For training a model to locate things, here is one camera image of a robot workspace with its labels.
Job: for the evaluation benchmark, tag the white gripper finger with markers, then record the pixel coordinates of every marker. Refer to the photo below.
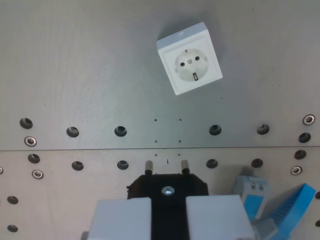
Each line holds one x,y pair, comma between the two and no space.
217,220
120,220

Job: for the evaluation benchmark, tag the black two-pin power plug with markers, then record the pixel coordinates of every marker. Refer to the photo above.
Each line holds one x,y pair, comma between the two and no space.
170,207

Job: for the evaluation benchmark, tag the blue and white electrical module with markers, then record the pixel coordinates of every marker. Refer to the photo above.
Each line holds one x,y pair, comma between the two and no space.
252,197

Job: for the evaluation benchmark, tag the blue ribbed plastic part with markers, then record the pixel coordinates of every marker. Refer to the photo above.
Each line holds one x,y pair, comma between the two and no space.
292,212

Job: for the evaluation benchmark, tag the white wall socket box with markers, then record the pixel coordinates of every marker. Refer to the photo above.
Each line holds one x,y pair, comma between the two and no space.
190,60

